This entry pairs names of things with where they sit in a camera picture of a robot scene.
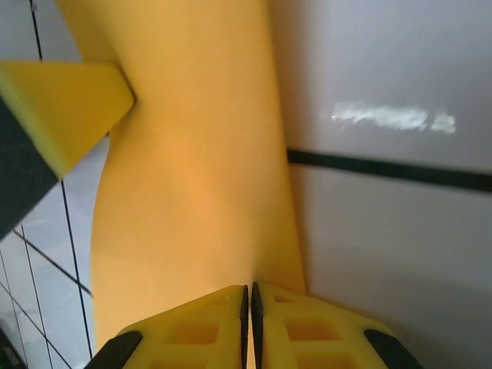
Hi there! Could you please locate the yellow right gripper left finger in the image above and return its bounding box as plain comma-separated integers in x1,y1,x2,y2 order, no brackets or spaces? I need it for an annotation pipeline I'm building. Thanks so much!
88,284,250,369

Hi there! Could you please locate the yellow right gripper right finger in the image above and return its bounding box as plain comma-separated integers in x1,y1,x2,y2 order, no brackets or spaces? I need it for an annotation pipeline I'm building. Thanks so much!
251,281,424,369

